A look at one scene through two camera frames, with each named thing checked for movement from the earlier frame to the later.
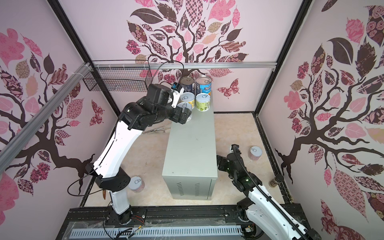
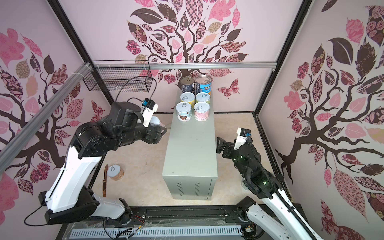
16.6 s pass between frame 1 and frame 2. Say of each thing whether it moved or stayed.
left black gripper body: moved
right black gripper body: moved
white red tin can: stayed
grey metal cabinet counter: stayed
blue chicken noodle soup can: stayed
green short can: stayed
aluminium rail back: stayed
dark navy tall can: stayed
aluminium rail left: stayed
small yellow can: stayed
